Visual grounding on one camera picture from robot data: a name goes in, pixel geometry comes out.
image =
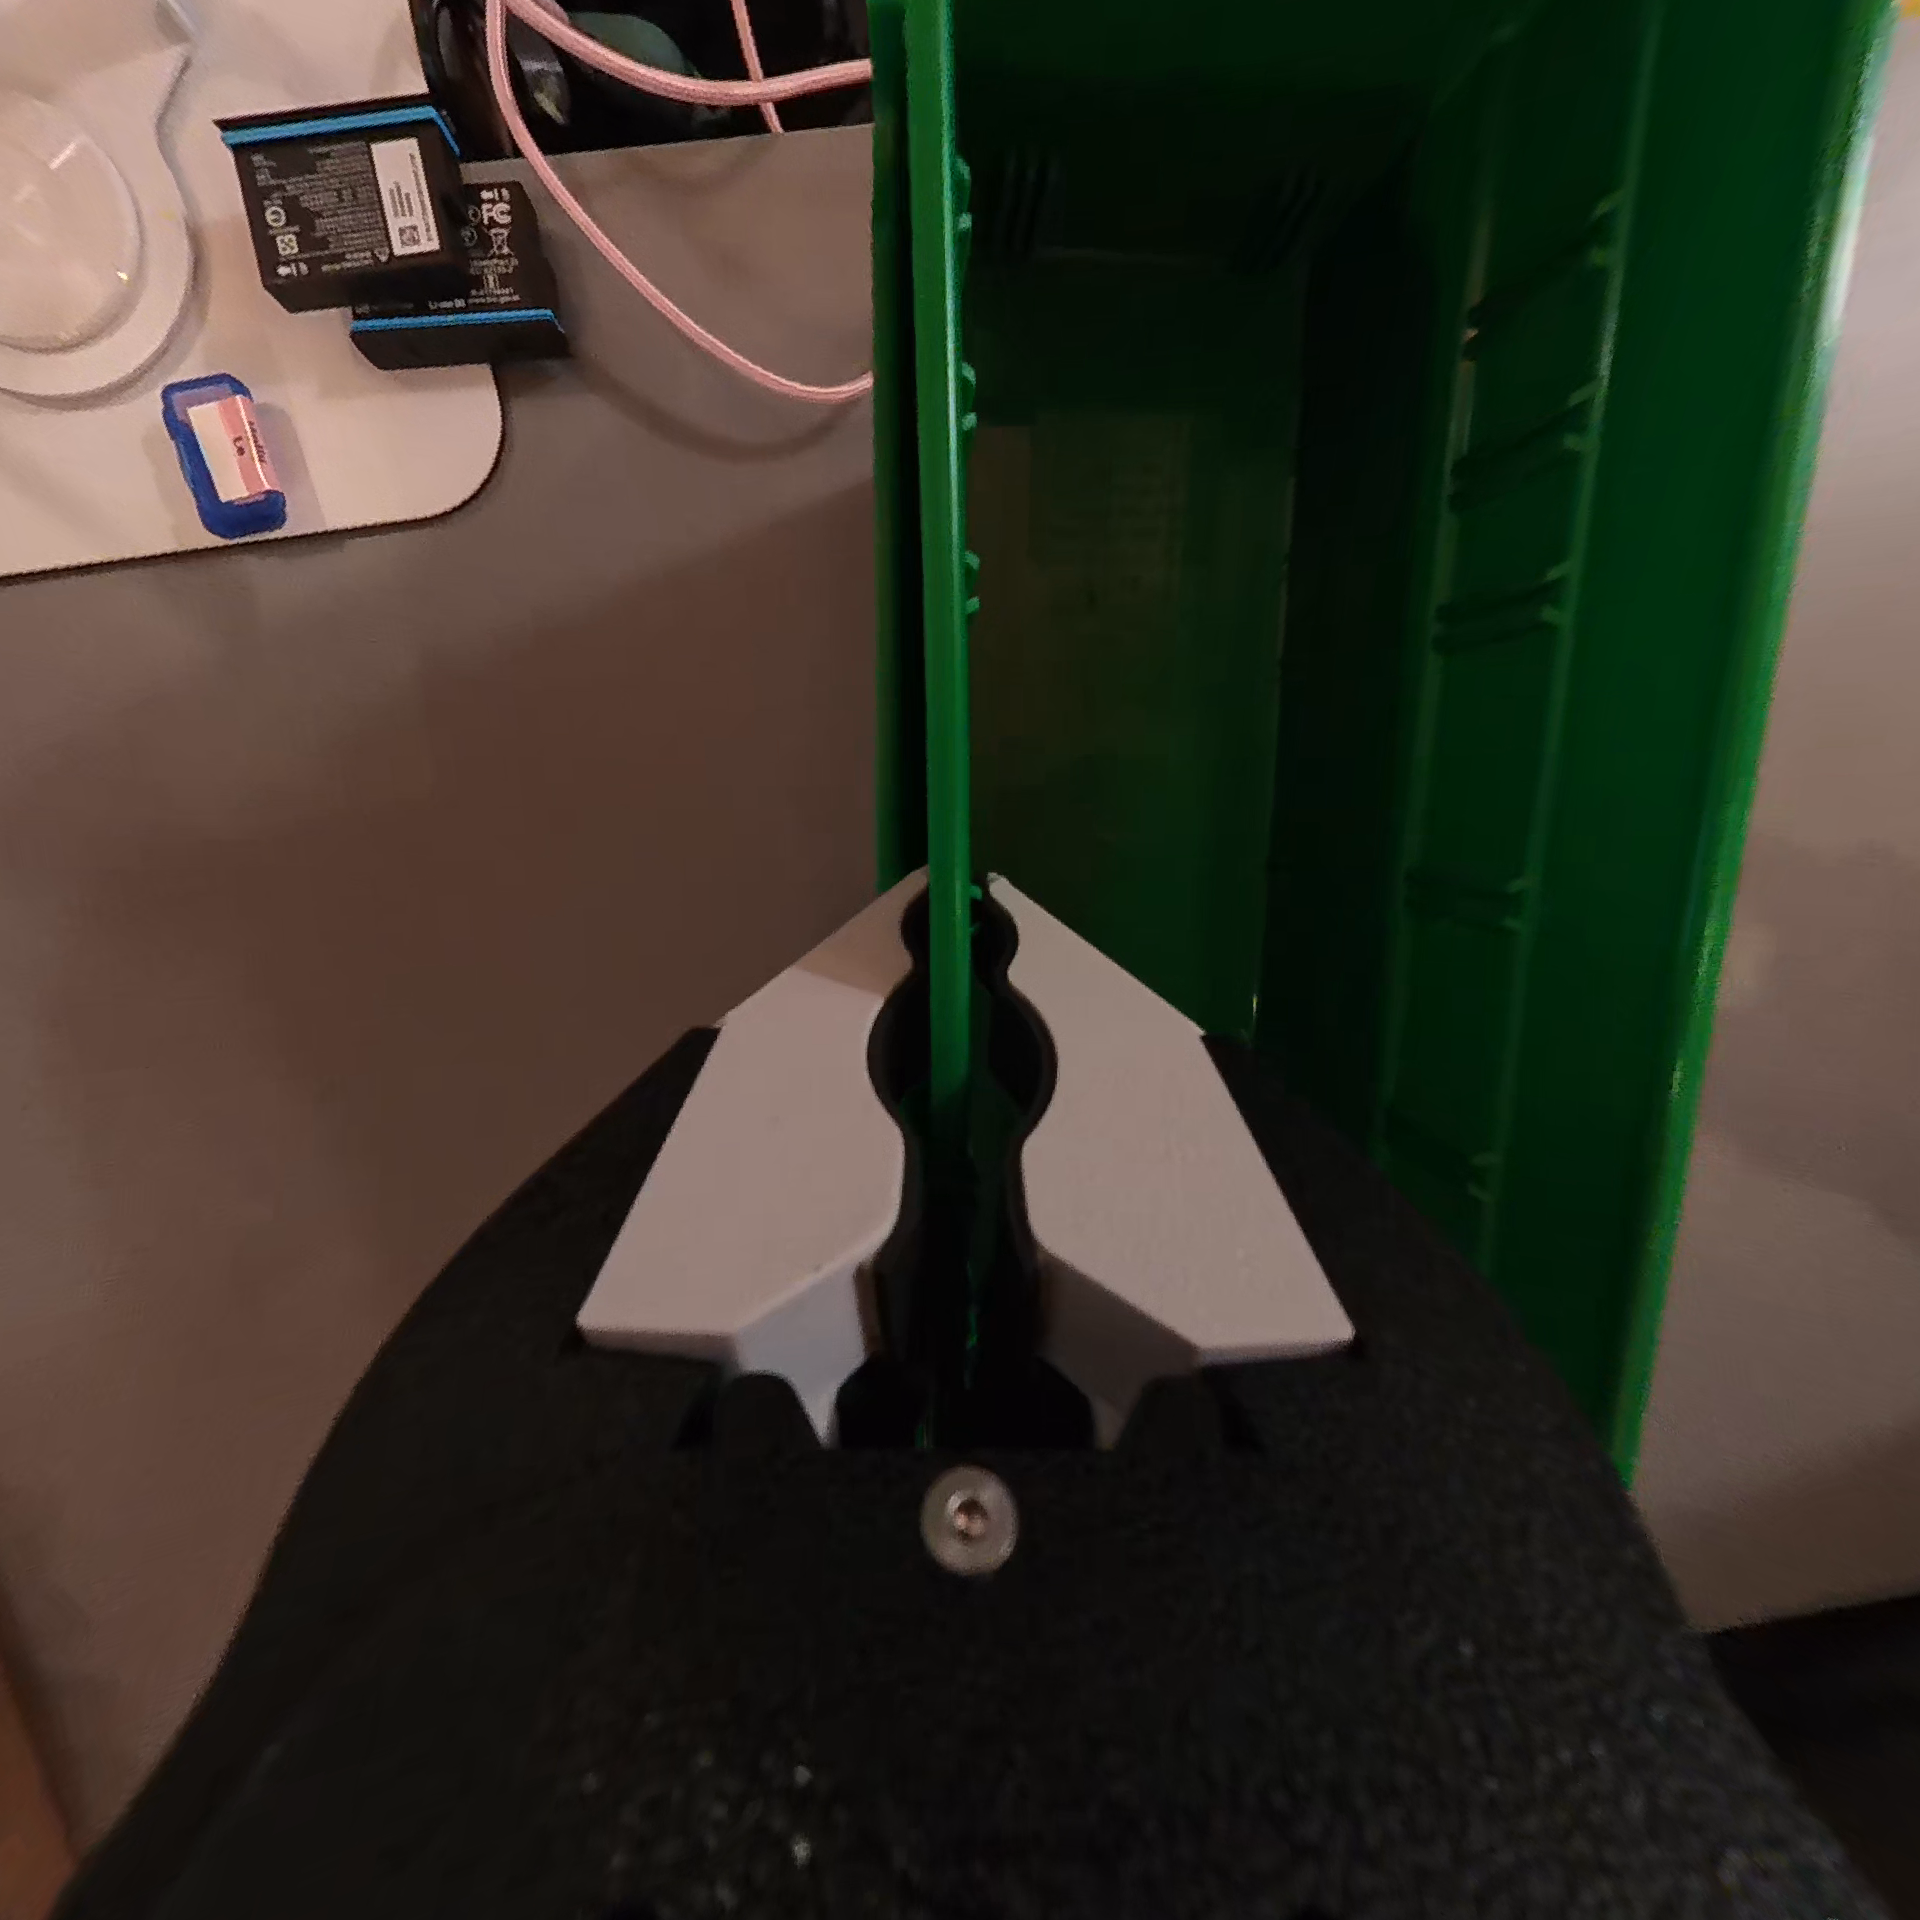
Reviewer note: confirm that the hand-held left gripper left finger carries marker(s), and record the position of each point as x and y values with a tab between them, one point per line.
750	1200

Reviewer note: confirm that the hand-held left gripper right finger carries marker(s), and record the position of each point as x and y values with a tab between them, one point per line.
1185	1200

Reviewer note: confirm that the green plastic bin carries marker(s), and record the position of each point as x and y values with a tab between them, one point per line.
1141	674

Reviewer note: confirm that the small blue box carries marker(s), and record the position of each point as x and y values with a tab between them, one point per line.
225	458

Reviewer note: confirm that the black box blue stripe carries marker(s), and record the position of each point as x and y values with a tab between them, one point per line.
344	202

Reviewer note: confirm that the small teal object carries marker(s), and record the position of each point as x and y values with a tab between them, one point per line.
631	39

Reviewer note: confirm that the white round disc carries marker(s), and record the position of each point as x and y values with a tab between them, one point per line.
60	224

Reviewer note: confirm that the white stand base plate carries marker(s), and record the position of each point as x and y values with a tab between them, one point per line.
375	450

